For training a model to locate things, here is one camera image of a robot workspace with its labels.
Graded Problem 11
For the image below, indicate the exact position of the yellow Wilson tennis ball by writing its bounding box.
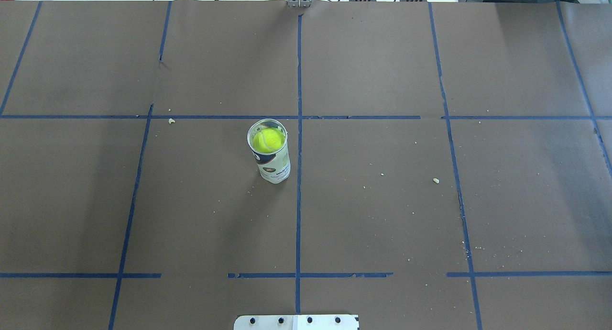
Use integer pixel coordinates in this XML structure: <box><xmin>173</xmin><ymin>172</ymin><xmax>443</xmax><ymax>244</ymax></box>
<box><xmin>251</xmin><ymin>127</ymin><xmax>285</xmax><ymax>155</ymax></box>

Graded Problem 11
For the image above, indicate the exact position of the clear tennis ball can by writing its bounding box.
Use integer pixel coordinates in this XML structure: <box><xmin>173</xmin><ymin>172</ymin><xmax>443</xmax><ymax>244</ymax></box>
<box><xmin>246</xmin><ymin>119</ymin><xmax>291</xmax><ymax>184</ymax></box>

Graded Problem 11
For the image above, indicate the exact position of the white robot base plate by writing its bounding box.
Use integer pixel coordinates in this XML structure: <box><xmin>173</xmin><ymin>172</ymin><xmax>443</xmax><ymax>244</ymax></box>
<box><xmin>233</xmin><ymin>314</ymin><xmax>360</xmax><ymax>330</ymax></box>

